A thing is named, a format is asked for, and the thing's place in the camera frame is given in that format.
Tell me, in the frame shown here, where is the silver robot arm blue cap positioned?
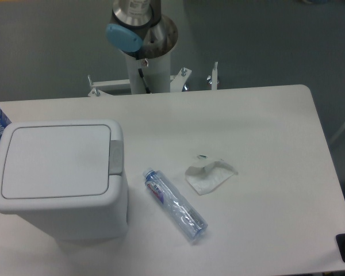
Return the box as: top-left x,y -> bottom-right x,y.
105,1 -> 178,60

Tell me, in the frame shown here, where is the white plastic trash can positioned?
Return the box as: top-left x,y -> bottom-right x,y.
0,119 -> 128,240

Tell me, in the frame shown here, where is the white trash can lid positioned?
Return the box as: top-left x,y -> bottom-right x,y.
2,125 -> 110,199

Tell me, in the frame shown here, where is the crumpled white tissue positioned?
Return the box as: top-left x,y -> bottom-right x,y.
185,159 -> 238,196

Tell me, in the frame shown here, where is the grey lid push button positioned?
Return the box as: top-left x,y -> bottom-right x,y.
109,140 -> 124,175

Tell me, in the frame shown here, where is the clear plastic water bottle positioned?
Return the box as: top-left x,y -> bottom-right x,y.
143,168 -> 208,242

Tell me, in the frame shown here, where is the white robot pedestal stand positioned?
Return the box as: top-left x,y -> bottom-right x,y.
87,51 -> 221,98

